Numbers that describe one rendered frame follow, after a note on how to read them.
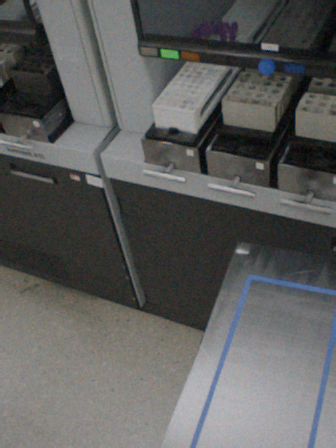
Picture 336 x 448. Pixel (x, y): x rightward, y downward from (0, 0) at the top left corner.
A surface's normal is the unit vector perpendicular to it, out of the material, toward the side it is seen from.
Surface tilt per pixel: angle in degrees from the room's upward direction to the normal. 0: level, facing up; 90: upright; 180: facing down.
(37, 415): 0
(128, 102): 90
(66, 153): 90
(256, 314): 0
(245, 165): 90
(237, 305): 0
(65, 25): 90
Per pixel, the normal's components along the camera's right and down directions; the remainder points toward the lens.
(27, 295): -0.15, -0.70
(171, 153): -0.43, 0.69
